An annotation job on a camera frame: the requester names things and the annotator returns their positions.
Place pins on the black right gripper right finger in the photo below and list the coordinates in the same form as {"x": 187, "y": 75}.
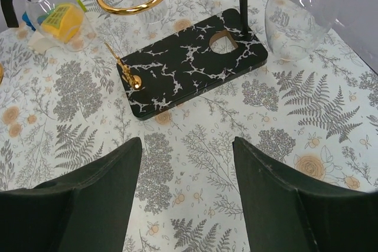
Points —
{"x": 286, "y": 210}

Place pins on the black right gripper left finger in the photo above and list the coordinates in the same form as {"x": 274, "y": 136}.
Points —
{"x": 87, "y": 209}

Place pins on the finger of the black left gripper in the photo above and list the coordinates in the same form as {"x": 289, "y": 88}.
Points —
{"x": 9, "y": 13}

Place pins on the gold wire wine glass rack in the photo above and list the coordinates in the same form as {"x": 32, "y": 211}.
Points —
{"x": 13, "y": 47}

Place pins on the black marbled rack base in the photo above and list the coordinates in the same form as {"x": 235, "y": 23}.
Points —
{"x": 191, "y": 62}

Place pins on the floral patterned table mat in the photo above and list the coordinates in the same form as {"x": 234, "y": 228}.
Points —
{"x": 62, "y": 110}

